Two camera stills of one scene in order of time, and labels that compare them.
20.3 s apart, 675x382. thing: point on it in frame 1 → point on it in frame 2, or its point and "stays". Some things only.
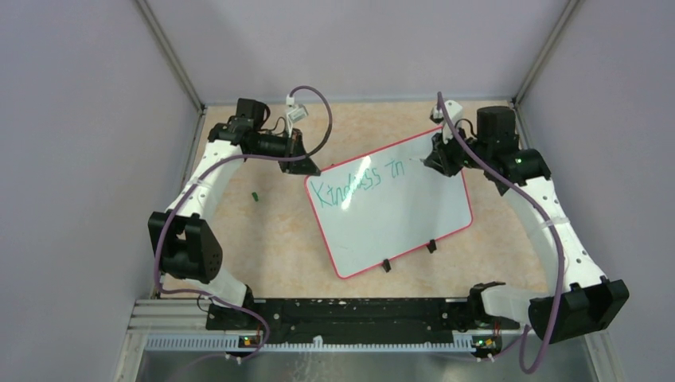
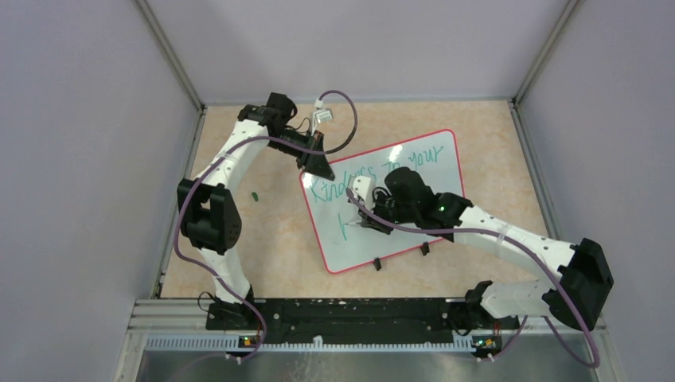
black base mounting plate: (348, 317) stays
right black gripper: (439, 157) → (368, 220)
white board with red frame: (375, 206) stays
